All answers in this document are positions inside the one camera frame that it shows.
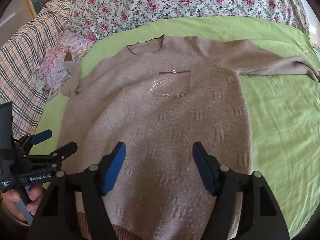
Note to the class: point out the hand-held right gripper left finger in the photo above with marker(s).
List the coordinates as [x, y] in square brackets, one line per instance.
[113, 170]

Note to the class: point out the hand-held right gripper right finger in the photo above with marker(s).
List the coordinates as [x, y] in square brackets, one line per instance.
[206, 172]

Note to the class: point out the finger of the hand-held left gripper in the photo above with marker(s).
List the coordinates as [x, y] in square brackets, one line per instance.
[67, 148]
[41, 136]

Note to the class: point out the beige knitted sweater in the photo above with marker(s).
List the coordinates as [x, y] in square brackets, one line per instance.
[162, 120]

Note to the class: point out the person's left hand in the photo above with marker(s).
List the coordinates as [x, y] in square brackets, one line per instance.
[10, 205]

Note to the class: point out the pastel floral cloth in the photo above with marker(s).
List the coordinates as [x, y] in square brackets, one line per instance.
[57, 65]

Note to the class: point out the plaid blanket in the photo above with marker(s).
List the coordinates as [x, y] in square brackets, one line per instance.
[25, 55]

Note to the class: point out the green bed sheet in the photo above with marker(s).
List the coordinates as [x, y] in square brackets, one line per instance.
[280, 130]

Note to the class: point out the rose print floral quilt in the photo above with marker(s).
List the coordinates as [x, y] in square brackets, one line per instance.
[175, 0]

